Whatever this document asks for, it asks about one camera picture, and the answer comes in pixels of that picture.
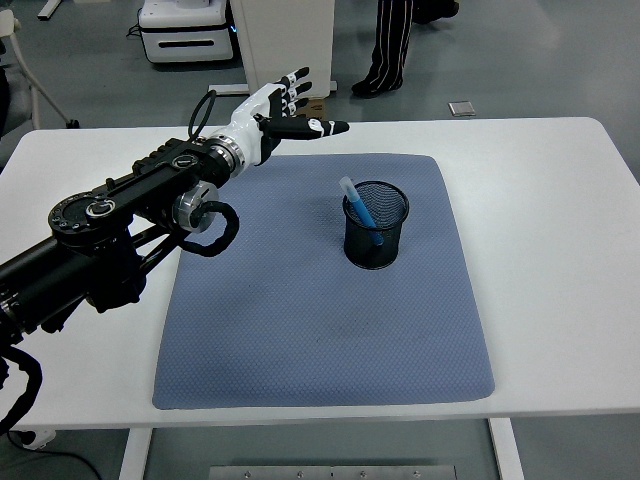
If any grey metal plate with screws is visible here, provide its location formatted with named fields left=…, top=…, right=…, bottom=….
left=208, top=465, right=458, bottom=480

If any white furniture foot bar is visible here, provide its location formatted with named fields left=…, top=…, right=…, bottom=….
left=36, top=0, right=66, bottom=21

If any blue-grey textured mat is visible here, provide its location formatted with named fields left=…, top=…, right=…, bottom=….
left=152, top=153, right=496, bottom=411

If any black floor cable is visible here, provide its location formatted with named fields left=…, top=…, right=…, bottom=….
left=4, top=432, right=104, bottom=480

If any white tube frame chair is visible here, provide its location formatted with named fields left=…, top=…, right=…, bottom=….
left=0, top=0, right=81, bottom=146

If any brown cardboard box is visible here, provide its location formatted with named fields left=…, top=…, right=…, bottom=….
left=298, top=97, right=325, bottom=124

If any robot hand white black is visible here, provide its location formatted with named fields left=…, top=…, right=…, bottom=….
left=230, top=66, right=351, bottom=166

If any white power strip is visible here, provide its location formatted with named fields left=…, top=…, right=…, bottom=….
left=9, top=428, right=56, bottom=449

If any white table leg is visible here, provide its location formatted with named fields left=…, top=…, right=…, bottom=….
left=118, top=428, right=151, bottom=480
left=487, top=417, right=525, bottom=480

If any blue marker pen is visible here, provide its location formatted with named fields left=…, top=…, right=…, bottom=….
left=338, top=175, right=386, bottom=247

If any silver pedestal foot bar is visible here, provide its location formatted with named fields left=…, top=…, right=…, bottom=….
left=207, top=79, right=339, bottom=97

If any black mesh pen holder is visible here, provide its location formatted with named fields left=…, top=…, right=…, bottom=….
left=342, top=180, right=410, bottom=270

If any white pedestal column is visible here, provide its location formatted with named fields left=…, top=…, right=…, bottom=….
left=228, top=0, right=335, bottom=100

